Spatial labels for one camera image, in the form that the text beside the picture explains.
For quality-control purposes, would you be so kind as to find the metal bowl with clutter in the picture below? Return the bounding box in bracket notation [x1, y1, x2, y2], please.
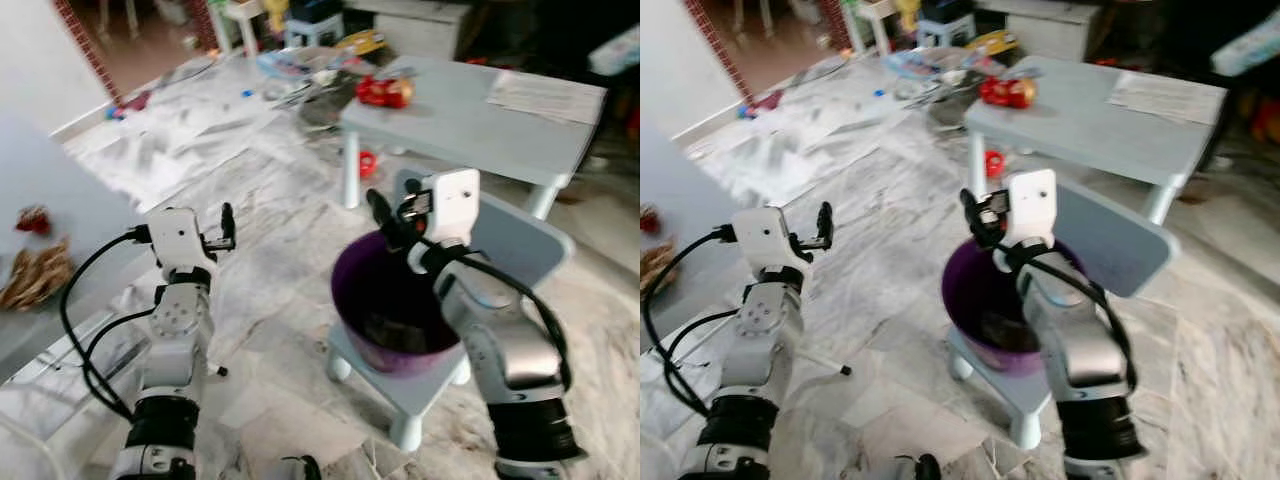
[882, 44, 986, 132]
[254, 44, 362, 132]

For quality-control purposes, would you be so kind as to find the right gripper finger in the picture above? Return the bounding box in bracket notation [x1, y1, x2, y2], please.
[959, 188, 991, 241]
[365, 188, 399, 241]

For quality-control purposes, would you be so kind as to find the grey cabinet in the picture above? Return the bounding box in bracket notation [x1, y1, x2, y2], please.
[975, 0, 1101, 62]
[344, 0, 472, 62]

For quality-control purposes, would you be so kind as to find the white and blue package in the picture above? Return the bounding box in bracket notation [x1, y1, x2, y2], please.
[1211, 10, 1280, 78]
[589, 24, 641, 77]

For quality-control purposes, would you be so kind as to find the pale blue stool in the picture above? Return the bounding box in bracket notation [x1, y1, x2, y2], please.
[284, 9, 347, 50]
[915, 9, 977, 50]

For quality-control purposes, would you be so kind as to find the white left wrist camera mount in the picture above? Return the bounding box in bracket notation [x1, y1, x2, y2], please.
[144, 206, 220, 278]
[731, 206, 814, 278]

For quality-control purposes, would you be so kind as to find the white plastic stool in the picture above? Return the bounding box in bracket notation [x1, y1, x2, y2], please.
[224, 0, 267, 57]
[853, 0, 897, 57]

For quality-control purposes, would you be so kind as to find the light blue small table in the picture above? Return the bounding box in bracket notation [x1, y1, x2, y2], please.
[964, 54, 1230, 227]
[339, 54, 609, 222]

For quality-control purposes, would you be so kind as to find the light blue child's chair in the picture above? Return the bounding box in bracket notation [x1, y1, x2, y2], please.
[944, 179, 1182, 452]
[324, 167, 577, 454]

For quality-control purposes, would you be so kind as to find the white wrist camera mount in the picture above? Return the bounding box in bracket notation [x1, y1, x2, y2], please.
[144, 206, 220, 278]
[419, 167, 482, 248]
[1002, 167, 1059, 250]
[731, 206, 814, 278]

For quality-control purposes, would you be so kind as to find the yellow box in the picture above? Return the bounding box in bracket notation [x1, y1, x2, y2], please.
[968, 29, 1019, 57]
[339, 29, 387, 57]

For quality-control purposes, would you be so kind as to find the purple plastic rubbish bin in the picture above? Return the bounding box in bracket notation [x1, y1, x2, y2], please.
[329, 229, 472, 377]
[939, 237, 1072, 377]

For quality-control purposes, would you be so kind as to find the printed paper sheet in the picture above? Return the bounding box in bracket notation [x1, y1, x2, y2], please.
[486, 69, 602, 127]
[1107, 69, 1227, 127]

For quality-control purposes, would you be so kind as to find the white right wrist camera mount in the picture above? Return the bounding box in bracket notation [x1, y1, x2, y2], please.
[1002, 167, 1059, 250]
[419, 167, 482, 248]

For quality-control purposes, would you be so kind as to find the shiny red packet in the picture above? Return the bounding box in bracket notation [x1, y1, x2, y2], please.
[355, 74, 416, 110]
[977, 75, 1038, 110]

